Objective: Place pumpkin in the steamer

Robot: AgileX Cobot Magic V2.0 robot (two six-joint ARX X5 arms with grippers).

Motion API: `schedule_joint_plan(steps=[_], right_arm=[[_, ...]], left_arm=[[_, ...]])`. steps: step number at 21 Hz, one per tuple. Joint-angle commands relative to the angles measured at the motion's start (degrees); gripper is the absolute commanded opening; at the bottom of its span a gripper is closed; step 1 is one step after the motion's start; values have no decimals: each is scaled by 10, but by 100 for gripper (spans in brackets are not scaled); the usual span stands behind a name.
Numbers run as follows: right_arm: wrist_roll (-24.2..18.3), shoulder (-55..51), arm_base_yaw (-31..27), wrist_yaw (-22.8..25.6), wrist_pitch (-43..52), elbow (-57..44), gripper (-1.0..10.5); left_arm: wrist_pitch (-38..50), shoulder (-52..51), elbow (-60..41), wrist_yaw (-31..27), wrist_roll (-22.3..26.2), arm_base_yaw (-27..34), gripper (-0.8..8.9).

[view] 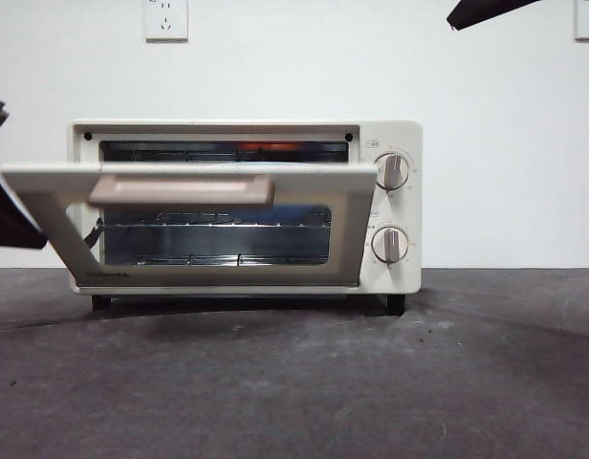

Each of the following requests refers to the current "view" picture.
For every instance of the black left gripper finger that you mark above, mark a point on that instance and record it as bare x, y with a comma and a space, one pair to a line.
7, 215

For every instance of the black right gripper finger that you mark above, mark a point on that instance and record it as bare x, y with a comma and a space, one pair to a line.
486, 9

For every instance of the white Toshiba toaster oven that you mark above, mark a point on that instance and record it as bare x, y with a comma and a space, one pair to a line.
404, 138

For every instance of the beige upper oven knob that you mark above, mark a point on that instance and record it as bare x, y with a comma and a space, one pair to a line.
392, 171

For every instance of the beige oven knob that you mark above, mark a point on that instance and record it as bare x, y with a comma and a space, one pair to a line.
390, 244
392, 171

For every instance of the beige lower oven knob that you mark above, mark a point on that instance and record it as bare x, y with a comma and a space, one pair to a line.
390, 244

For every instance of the white wall socket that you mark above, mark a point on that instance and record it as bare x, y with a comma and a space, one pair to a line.
588, 24
166, 24

